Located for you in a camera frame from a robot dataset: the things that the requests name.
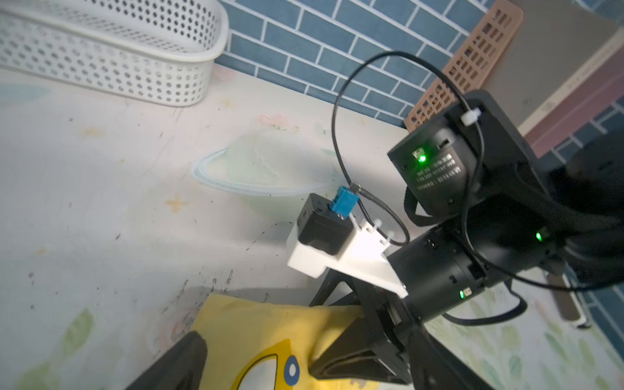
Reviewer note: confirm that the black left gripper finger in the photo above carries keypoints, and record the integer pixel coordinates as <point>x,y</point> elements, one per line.
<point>180,368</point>

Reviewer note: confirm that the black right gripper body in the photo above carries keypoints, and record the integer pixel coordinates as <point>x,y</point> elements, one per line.
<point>435,270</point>

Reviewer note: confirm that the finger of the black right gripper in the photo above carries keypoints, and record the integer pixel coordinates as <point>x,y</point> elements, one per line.
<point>373,347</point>

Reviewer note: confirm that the yellow cartoon pillowcase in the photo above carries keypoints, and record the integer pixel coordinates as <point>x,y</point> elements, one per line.
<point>253,345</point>

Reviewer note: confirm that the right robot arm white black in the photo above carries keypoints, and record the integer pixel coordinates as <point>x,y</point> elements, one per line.
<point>489,214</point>

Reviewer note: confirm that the small silver stapler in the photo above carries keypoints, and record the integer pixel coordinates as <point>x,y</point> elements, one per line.
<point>567,304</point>

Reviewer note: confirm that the peach plastic file organizer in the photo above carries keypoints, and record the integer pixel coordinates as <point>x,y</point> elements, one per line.
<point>472,63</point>

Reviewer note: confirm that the pink file folder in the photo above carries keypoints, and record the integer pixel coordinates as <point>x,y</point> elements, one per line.
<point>594,95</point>

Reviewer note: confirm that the white plastic mesh basket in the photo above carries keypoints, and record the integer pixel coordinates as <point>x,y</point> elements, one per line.
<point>159,51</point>

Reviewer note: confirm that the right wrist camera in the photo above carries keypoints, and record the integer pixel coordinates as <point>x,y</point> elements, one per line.
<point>327,235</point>

